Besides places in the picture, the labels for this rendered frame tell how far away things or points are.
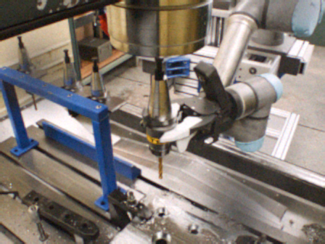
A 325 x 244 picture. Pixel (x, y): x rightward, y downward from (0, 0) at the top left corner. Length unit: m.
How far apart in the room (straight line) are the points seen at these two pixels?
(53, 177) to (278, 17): 0.87
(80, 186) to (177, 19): 0.76
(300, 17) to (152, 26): 0.63
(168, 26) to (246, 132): 0.44
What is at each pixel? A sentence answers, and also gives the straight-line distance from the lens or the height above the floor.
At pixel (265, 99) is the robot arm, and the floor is 1.29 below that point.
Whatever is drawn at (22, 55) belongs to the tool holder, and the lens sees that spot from 1.11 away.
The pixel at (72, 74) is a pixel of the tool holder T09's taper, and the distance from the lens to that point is 0.95.
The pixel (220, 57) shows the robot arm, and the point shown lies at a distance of 0.92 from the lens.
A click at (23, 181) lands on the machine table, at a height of 0.90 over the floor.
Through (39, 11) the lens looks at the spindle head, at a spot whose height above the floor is 1.60.
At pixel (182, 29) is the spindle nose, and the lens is 0.45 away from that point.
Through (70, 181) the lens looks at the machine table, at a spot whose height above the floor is 0.90.
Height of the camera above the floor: 1.65
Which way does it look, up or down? 34 degrees down
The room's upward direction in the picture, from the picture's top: straight up
